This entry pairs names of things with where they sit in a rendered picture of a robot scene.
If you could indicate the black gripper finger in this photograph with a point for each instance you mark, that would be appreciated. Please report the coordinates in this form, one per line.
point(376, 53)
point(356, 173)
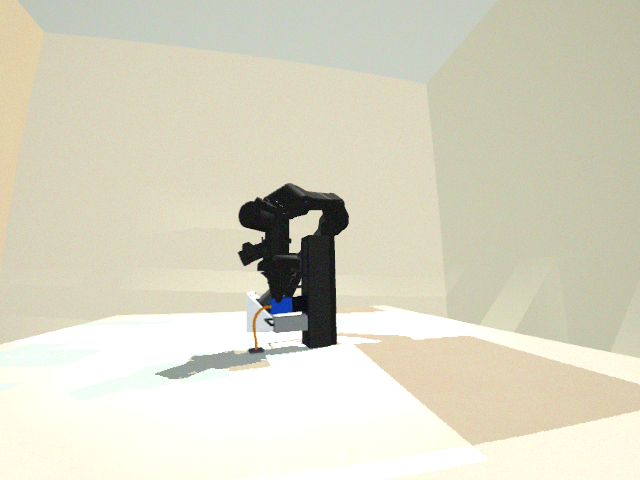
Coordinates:
point(281, 280)
point(270, 284)

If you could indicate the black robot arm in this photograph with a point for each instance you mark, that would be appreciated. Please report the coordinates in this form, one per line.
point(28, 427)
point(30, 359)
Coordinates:
point(271, 217)

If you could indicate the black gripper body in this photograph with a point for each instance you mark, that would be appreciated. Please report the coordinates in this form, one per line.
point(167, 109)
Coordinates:
point(279, 258)

